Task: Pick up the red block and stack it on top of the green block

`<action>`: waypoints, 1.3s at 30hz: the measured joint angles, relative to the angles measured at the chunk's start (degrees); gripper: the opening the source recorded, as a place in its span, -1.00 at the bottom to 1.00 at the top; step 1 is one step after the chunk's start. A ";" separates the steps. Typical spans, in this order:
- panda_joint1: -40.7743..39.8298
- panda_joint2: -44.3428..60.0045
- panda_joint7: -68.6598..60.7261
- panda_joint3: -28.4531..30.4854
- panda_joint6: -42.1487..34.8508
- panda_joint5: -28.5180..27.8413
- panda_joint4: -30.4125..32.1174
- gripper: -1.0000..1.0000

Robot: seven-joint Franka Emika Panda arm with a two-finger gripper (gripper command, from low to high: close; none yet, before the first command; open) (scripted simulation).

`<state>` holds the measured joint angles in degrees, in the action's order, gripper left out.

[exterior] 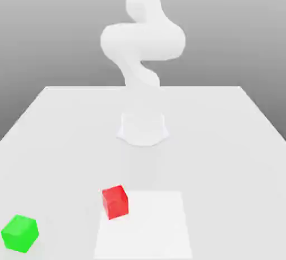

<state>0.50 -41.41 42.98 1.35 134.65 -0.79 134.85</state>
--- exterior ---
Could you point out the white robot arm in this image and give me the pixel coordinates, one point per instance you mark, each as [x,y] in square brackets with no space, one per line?
[143,41]

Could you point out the small red cube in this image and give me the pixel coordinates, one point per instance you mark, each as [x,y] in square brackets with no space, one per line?
[115,203]

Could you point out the small green cube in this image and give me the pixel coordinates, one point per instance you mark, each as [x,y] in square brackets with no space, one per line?
[19,234]

